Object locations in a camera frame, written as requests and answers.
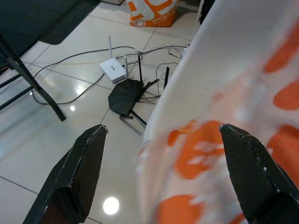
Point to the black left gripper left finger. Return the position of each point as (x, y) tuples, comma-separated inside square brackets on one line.
[(74, 177)]

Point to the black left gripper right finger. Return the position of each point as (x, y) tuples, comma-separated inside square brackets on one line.
[(254, 177)]

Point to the dark grey carpet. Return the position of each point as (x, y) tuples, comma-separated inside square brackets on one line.
[(35, 21)]

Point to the orange and white shopping bag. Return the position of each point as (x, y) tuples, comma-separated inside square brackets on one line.
[(151, 14)]

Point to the white router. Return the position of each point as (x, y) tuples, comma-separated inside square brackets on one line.
[(112, 70)]

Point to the pink pillow with orange dots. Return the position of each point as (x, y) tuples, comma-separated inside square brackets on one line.
[(198, 151)]

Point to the black router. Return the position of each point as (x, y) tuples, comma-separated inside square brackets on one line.
[(123, 98)]

